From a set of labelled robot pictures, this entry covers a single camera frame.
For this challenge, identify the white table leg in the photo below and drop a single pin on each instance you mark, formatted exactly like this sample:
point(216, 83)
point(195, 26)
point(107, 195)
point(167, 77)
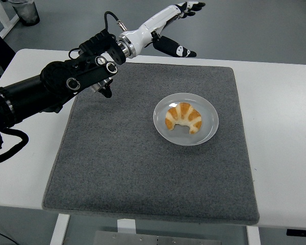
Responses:
point(59, 229)
point(126, 225)
point(253, 237)

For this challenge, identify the grey felt mat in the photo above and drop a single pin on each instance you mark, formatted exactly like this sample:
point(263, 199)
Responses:
point(142, 178)

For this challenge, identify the grey round plate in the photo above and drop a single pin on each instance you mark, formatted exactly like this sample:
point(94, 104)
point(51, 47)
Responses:
point(209, 127)

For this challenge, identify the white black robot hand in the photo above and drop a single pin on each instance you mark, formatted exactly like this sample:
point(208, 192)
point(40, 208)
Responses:
point(148, 28)

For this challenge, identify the black table control panel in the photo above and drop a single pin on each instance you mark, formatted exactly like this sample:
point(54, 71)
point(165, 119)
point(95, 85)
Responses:
point(301, 232)

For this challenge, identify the white desk frame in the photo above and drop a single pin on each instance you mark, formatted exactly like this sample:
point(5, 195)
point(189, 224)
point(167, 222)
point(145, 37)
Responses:
point(9, 23)

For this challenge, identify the black mesh trash bin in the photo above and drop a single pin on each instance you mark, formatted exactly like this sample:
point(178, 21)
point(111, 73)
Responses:
point(28, 12)

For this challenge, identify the golden croissant bread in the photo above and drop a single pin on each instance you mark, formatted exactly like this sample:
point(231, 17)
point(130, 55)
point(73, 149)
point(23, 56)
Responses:
point(183, 114)

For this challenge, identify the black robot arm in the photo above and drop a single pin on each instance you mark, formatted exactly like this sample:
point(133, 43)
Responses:
point(28, 89)

